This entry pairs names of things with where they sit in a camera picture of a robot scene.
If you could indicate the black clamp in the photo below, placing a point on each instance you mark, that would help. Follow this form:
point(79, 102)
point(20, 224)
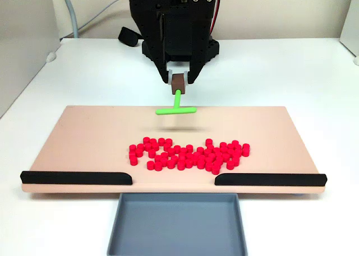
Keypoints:
point(127, 37)

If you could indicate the beige flat board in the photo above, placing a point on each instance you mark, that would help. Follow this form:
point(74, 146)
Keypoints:
point(84, 144)

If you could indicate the small white stopper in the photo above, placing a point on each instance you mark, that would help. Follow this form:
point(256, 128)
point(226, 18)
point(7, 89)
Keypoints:
point(51, 57)
point(356, 60)

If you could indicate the large pale grey box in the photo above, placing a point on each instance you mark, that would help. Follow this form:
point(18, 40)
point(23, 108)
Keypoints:
point(25, 57)

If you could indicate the black rail strip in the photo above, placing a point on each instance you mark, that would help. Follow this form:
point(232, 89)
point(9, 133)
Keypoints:
point(75, 178)
point(269, 179)

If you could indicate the red cylindrical peg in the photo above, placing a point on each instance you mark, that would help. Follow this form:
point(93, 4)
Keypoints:
point(223, 145)
point(183, 150)
point(216, 150)
point(146, 140)
point(150, 165)
point(236, 162)
point(155, 147)
point(168, 142)
point(139, 153)
point(171, 152)
point(161, 141)
point(182, 160)
point(200, 164)
point(148, 146)
point(177, 148)
point(219, 159)
point(235, 143)
point(230, 165)
point(212, 156)
point(223, 150)
point(164, 162)
point(190, 156)
point(174, 158)
point(167, 146)
point(171, 164)
point(238, 152)
point(231, 153)
point(204, 156)
point(215, 170)
point(151, 153)
point(209, 142)
point(233, 157)
point(210, 148)
point(182, 155)
point(201, 159)
point(200, 150)
point(158, 158)
point(132, 155)
point(164, 155)
point(238, 147)
point(207, 152)
point(230, 146)
point(225, 156)
point(132, 148)
point(195, 159)
point(217, 163)
point(181, 165)
point(152, 141)
point(133, 160)
point(196, 155)
point(246, 146)
point(245, 152)
point(140, 147)
point(158, 166)
point(209, 166)
point(189, 164)
point(189, 148)

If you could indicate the white box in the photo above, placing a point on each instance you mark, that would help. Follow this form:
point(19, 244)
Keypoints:
point(353, 34)

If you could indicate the grey shallow tray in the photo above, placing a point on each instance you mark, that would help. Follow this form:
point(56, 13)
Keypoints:
point(176, 228)

